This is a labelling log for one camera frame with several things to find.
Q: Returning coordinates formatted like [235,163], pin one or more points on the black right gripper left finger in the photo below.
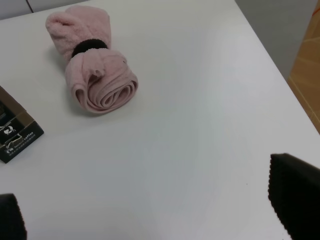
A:
[12,225]

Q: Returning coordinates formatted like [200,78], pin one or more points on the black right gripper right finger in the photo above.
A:
[294,194]

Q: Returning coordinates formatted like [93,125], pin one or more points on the pink towel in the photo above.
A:
[100,80]

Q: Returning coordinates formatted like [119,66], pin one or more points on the brown coffee box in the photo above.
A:
[18,129]

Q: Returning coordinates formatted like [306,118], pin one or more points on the cardboard box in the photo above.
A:
[304,79]

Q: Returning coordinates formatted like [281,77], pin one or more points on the black hair band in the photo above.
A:
[88,44]

